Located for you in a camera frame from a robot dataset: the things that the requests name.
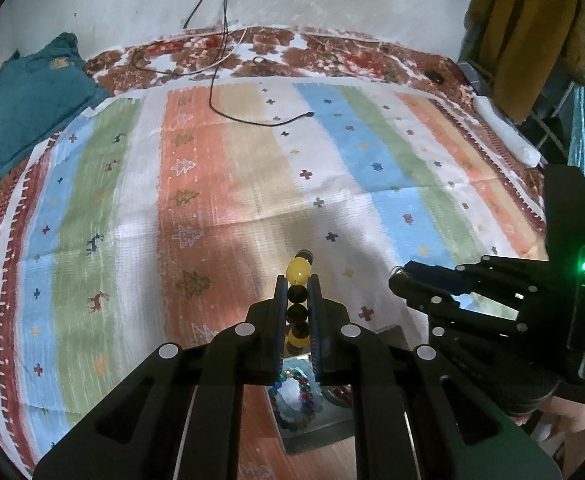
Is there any red bead bracelet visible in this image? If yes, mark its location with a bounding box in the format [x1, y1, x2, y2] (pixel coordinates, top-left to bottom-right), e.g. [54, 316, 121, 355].
[329, 384, 356, 406]

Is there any mirrored jewelry box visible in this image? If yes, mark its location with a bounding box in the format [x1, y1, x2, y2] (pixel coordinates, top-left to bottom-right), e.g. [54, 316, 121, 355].
[271, 324, 407, 457]

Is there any mustard hanging garment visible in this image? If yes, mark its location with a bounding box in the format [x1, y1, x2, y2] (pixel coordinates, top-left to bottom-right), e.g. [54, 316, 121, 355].
[470, 0, 585, 123]

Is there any black cable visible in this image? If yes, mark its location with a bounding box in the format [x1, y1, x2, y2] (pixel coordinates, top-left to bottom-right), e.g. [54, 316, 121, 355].
[182, 0, 316, 126]

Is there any brown floral bedsheet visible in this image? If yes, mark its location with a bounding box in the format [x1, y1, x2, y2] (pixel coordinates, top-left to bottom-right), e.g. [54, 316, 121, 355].
[0, 24, 548, 461]

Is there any person's right hand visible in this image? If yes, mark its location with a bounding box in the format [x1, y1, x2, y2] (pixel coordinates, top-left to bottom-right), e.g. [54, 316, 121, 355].
[509, 392, 585, 476]

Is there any striped printed blanket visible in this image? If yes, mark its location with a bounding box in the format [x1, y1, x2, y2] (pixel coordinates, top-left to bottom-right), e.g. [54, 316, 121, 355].
[0, 79, 548, 480]

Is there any white power strip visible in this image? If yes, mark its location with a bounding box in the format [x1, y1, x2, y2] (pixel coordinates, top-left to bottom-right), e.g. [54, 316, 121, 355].
[473, 95, 549, 167]

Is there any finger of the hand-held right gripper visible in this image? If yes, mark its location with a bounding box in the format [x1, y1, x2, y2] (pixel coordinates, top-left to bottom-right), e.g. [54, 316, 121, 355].
[389, 274, 528, 361]
[400, 254, 553, 313]

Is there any small colourful bead bracelet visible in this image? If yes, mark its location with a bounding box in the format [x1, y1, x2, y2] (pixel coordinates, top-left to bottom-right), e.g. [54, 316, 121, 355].
[266, 367, 319, 433]

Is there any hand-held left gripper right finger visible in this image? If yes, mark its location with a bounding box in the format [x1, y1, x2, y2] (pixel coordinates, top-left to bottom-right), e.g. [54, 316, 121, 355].
[307, 275, 564, 480]

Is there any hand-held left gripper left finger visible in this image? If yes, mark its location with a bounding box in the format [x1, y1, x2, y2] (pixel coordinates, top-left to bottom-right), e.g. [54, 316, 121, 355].
[32, 275, 294, 480]

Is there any yellow and dark bead bracelet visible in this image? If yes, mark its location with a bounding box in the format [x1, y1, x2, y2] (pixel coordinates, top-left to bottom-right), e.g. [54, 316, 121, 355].
[283, 248, 317, 350]

